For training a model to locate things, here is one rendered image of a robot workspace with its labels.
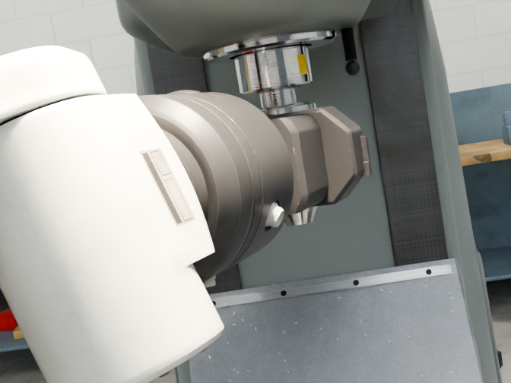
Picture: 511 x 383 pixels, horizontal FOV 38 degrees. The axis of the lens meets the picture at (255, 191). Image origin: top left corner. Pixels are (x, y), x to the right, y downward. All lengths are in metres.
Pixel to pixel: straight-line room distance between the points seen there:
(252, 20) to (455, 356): 0.54
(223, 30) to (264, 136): 0.09
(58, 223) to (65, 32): 4.70
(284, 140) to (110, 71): 4.47
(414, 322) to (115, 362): 0.64
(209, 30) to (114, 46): 4.43
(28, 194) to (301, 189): 0.17
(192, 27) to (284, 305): 0.51
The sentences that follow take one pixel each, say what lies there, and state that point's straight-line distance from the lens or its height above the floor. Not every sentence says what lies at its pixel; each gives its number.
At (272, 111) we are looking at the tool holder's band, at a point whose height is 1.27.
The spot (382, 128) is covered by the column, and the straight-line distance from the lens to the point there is 0.86.
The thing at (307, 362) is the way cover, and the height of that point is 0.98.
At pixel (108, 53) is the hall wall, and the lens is 4.86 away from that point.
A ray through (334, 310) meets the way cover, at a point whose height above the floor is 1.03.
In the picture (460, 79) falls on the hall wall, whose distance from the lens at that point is 4.78.
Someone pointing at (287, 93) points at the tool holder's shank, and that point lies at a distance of 0.48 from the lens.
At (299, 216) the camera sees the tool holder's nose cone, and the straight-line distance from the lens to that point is 0.48.
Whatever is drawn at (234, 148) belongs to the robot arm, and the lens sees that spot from 0.31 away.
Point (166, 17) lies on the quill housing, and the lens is 0.43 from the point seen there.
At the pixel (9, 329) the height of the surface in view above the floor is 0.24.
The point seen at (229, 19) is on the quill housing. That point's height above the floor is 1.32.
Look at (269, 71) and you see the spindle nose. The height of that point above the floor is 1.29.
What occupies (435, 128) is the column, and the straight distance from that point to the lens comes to 0.87.
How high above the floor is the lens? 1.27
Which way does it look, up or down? 6 degrees down
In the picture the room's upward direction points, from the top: 10 degrees counter-clockwise
